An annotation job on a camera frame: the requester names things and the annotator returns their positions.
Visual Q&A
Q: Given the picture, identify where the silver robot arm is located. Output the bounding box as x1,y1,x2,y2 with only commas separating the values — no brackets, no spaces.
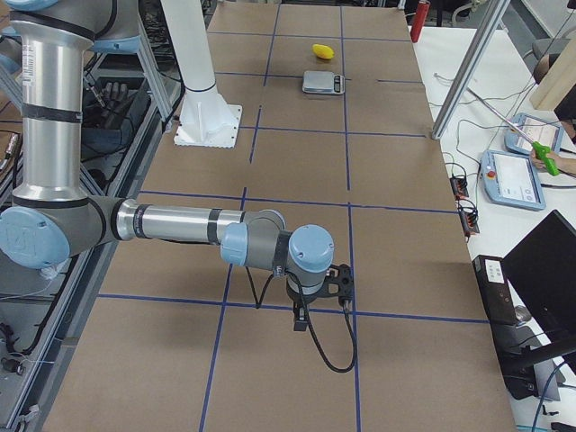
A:
1,1,336,330

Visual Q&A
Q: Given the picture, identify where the white camera pillar with base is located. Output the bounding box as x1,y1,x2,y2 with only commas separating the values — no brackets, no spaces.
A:
161,0,242,149

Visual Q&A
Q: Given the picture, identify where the black monitor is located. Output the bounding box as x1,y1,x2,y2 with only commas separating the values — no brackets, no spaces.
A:
502,210,575,341

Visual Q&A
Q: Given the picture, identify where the red cylinder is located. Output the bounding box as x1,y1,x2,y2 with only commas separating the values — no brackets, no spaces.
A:
410,0,430,43

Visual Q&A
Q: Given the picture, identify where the black orange connector box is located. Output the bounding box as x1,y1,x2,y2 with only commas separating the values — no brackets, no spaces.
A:
445,162,469,199
456,198,480,240

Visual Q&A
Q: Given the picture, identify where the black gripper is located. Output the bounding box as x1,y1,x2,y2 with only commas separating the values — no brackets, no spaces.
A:
286,274,331,332

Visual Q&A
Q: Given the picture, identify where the near black orange connector box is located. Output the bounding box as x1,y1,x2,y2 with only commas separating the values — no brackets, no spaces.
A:
456,198,480,240

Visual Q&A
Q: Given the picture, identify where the silver digital kitchen scale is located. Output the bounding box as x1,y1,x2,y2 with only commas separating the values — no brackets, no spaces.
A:
302,70,346,95

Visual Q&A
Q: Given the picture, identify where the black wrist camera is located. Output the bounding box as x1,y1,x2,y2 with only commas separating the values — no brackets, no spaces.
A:
327,264,355,312

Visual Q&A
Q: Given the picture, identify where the far blue teach pendant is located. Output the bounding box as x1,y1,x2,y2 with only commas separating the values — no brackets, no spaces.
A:
504,113,564,155

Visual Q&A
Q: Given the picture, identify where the black computer box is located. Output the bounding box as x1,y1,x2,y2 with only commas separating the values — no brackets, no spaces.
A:
472,255,536,328

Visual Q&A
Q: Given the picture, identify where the near blue teach pendant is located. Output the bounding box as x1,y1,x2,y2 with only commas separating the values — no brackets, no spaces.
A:
481,150,546,211

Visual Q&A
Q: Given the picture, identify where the aluminium frame post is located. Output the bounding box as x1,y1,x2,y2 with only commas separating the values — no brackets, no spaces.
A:
431,0,510,140

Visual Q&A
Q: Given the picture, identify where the green handled reacher grabber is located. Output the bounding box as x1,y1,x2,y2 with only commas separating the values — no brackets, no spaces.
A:
466,87,560,176

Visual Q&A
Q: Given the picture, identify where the operator hand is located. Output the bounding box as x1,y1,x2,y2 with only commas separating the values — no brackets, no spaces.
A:
530,150,561,170

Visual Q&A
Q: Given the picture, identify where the blue teach pendant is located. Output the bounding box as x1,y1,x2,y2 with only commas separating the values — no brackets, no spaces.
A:
481,150,546,211
504,113,564,155

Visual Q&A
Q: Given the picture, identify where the far black orange connector box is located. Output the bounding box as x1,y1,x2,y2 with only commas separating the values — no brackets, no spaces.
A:
445,162,469,199

